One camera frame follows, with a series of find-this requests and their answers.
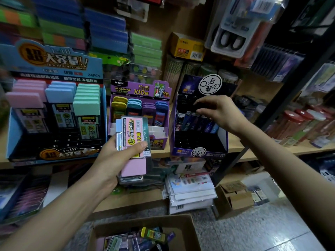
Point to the stack of white packets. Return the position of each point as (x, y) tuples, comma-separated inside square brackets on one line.
[(191, 193)]

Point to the person's right hand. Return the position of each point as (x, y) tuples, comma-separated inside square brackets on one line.
[(225, 115)]

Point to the small open brown carton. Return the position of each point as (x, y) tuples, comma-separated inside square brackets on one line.
[(233, 201)]

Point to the wooden shelf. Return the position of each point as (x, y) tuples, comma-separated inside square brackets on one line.
[(261, 151)]

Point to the stack of blue packets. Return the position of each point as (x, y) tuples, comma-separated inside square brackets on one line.
[(99, 31)]

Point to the yellow carton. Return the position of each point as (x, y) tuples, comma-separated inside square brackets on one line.
[(187, 47)]

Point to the stack of multicoloured packets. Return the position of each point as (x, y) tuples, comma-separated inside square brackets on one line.
[(18, 18)]

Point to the person's right forearm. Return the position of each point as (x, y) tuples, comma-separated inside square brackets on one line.
[(293, 175)]

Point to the pile of pencil lead cases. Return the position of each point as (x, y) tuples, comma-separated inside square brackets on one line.
[(141, 239)]

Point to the red cylinder containers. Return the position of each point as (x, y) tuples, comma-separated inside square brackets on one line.
[(293, 128)]

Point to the purple display box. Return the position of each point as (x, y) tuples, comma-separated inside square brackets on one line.
[(141, 90)]

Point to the black and white display box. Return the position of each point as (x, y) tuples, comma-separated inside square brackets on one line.
[(199, 149)]

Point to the blue display box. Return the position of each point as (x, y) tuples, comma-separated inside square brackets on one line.
[(52, 60)]

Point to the brown cardboard box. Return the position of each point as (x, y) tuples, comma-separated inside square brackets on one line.
[(183, 222)]

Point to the stack of green packets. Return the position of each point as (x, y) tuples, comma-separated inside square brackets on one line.
[(145, 49)]

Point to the hanging white blister package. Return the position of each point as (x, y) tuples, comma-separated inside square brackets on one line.
[(230, 41)]

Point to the person's left hand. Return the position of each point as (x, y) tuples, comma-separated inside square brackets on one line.
[(112, 167)]

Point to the person's left forearm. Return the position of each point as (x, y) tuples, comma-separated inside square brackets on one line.
[(52, 222)]

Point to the row of dark blue refills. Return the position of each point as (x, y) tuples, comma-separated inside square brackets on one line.
[(277, 62)]

